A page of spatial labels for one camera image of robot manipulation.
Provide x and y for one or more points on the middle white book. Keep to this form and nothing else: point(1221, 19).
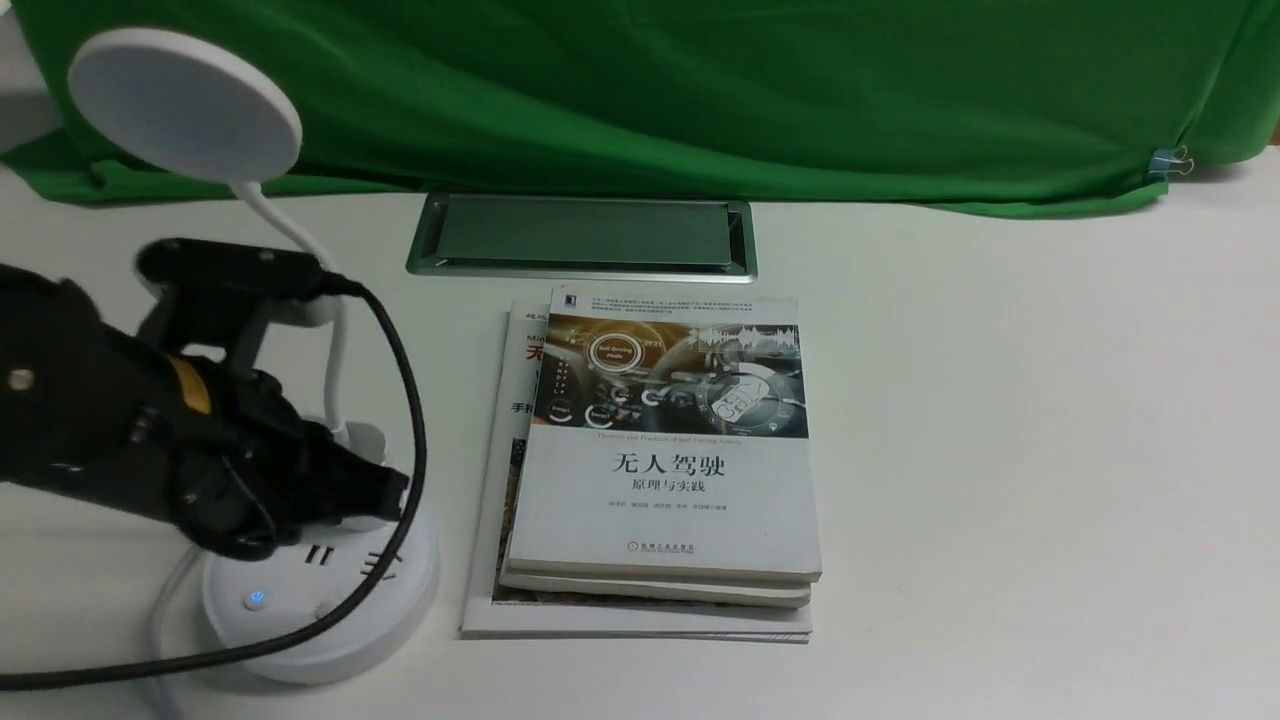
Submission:
point(645, 592)

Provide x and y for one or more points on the white desk lamp socket base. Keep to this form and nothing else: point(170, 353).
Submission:
point(199, 111)

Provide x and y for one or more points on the green backdrop cloth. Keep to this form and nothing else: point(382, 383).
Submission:
point(1016, 109)

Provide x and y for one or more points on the bottom large thin book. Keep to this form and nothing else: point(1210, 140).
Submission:
point(491, 611)

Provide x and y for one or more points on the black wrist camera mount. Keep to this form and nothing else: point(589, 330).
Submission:
point(225, 295)

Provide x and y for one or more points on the blue binder clip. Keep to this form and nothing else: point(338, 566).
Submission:
point(1165, 163)

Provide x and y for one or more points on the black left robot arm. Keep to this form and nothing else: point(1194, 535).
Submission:
point(84, 405)

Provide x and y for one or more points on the grey desk cable grommet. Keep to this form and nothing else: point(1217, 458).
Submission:
point(584, 239)

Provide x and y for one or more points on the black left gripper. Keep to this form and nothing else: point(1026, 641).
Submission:
point(246, 474)

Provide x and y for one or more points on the top autonomous driving book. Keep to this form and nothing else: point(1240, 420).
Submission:
point(669, 438)

